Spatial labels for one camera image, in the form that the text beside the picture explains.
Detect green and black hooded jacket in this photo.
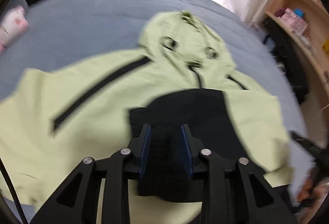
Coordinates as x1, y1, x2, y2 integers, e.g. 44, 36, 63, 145
1, 11, 292, 223

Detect person's right hand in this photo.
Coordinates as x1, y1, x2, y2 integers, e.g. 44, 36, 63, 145
297, 176, 328, 203

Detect black patterned garment beside bed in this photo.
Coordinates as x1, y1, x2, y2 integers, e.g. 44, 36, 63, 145
263, 17, 309, 105

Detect pink boxes on shelf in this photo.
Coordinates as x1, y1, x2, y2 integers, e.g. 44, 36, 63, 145
274, 8, 308, 34

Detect wooden bookshelf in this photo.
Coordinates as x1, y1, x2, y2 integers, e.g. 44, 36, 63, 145
265, 0, 328, 107

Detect blue fleece bed blanket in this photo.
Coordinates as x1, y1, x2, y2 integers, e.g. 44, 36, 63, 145
0, 0, 313, 222

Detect white pink plush cat toy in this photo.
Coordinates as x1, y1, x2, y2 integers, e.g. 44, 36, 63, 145
0, 6, 28, 52

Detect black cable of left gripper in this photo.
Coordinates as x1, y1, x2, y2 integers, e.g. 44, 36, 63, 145
0, 158, 29, 224

